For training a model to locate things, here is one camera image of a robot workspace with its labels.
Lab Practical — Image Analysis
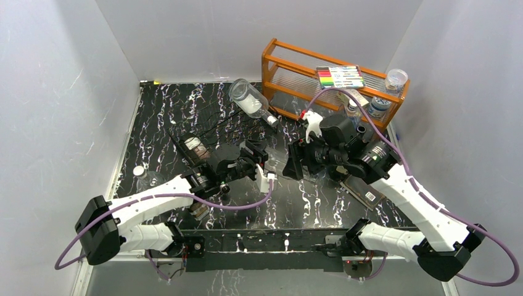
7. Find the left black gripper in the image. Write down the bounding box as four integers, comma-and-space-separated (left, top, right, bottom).
218, 141, 269, 186

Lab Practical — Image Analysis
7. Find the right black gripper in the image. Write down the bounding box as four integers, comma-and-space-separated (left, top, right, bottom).
281, 129, 346, 181

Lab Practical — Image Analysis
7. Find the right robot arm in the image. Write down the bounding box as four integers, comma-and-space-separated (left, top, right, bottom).
283, 111, 484, 282

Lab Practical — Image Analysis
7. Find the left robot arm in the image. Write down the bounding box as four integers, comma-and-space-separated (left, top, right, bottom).
75, 134, 276, 266

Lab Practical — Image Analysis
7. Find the large clear glass bottle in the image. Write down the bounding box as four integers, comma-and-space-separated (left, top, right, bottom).
228, 78, 279, 128

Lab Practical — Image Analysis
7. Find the dark olive wine bottle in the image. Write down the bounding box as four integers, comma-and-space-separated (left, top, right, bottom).
356, 125, 367, 138

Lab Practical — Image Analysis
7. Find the orange wooden shelf rack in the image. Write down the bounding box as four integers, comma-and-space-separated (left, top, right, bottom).
261, 38, 411, 132

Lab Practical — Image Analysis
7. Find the square clear liquor bottle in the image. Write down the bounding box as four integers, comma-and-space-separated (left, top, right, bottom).
189, 202, 210, 221

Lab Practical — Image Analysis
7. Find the blue glass bottle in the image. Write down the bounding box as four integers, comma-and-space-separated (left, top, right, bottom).
345, 99, 362, 128

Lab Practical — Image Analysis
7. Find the round clear glass bottle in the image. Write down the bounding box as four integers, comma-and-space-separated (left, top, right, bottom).
133, 165, 166, 193

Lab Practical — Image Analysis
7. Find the brown book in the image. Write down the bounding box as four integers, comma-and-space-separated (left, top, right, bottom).
340, 176, 386, 211

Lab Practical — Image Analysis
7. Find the small white carton box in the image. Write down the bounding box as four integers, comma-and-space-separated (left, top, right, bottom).
337, 89, 369, 110

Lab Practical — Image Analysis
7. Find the coloured marker pen set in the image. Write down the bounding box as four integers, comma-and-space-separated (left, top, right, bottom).
316, 65, 365, 89

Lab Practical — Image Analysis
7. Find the clear plastic jar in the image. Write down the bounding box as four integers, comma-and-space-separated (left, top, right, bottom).
384, 68, 409, 95

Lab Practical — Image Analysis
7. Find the black wire wine rack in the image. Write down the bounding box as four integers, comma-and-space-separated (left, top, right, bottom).
165, 99, 280, 165

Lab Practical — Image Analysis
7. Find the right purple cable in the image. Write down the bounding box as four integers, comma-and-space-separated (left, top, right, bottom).
305, 87, 521, 287

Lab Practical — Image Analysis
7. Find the purple cable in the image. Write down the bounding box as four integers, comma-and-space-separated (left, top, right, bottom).
54, 179, 274, 271
305, 87, 521, 287

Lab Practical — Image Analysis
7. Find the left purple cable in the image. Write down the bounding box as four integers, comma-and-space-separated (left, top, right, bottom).
54, 179, 274, 271

